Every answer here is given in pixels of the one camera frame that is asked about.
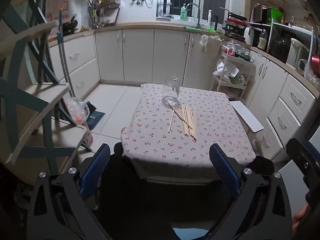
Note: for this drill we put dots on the bundle of wooden chopsticks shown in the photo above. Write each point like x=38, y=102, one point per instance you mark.
x=187, y=122

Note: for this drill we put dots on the clear glass jar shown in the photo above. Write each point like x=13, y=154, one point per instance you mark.
x=171, y=90

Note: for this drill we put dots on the white spray bottle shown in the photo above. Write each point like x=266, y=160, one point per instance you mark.
x=209, y=18

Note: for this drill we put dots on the person's right hand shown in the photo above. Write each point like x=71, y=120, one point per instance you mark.
x=301, y=217

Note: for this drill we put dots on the white metal counter rack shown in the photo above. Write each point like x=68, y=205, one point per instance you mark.
x=292, y=28

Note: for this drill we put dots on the chrome faucet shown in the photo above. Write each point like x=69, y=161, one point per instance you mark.
x=198, y=10

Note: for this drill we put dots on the blue metal pole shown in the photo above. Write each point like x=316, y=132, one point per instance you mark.
x=63, y=60

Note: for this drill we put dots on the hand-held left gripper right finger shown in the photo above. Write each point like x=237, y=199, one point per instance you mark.
x=223, y=170

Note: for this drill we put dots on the microwave oven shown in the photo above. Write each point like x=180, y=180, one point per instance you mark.
x=261, y=13

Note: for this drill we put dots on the pink wall poster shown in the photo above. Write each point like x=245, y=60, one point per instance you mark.
x=61, y=7

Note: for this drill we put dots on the green plastic bag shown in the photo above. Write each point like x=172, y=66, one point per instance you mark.
x=277, y=15

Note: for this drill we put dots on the dark teal flat board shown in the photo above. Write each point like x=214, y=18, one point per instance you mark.
x=96, y=118

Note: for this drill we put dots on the white plastic jug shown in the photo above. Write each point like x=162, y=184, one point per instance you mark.
x=248, y=36

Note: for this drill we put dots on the oil bottle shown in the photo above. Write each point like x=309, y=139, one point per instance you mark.
x=262, y=41

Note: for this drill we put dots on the teal and beige shelf rack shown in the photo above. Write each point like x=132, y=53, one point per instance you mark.
x=30, y=100

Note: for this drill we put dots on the white thermo pot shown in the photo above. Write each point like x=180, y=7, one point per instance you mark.
x=296, y=52

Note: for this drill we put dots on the black wok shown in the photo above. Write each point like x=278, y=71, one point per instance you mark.
x=68, y=26

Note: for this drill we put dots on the black tap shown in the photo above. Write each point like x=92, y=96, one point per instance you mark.
x=216, y=22

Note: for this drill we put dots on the white stool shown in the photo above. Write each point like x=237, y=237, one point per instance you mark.
x=246, y=116

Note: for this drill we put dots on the bag of red food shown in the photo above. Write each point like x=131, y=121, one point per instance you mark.
x=235, y=51

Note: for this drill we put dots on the spice rack with bottles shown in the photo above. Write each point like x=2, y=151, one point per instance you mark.
x=105, y=5

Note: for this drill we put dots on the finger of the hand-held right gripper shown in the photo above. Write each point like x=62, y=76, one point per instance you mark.
x=314, y=152
x=301, y=157

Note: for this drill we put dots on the white kitchen base cabinets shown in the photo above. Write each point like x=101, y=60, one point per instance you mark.
x=137, y=55

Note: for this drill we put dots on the white plastic bag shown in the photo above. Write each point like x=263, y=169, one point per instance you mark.
x=226, y=70

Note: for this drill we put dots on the clear plastic bag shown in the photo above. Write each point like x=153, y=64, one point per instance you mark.
x=208, y=41

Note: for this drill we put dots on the cherry print tablecloth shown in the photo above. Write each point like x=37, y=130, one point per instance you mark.
x=155, y=130

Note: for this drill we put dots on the black countertop oven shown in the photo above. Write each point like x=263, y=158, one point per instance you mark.
x=280, y=45

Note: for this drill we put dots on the stack of pots and pans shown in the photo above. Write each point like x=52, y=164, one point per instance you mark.
x=233, y=22

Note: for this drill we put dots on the clear bag with orange contents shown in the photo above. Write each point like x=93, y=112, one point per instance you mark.
x=77, y=110

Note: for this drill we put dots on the green dish cloth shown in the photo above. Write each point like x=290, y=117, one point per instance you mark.
x=193, y=29

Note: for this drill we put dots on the red pot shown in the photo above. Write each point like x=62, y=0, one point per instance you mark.
x=316, y=63

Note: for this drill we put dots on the green soap bottle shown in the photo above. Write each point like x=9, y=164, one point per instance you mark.
x=183, y=13

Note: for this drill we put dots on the white trolley cart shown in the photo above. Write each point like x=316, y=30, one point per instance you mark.
x=247, y=80

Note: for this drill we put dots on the blue cloth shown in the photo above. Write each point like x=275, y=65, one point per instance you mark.
x=191, y=233

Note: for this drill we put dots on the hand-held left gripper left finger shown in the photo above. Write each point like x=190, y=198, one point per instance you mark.
x=96, y=170

